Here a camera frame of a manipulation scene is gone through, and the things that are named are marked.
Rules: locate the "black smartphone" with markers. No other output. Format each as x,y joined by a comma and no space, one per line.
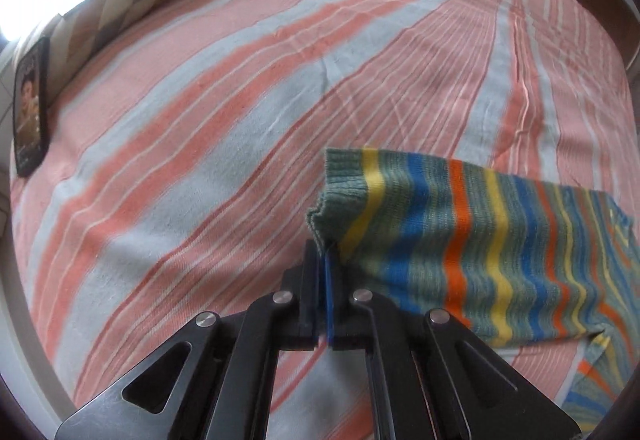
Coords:
31,109

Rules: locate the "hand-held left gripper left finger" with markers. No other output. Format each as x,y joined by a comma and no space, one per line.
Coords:
310,290

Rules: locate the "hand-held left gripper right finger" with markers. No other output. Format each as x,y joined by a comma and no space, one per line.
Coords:
330,295

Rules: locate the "pink striped bed sheet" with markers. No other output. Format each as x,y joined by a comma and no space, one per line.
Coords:
250,119

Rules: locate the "striped knitted sweater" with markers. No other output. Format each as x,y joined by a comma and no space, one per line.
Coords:
450,230

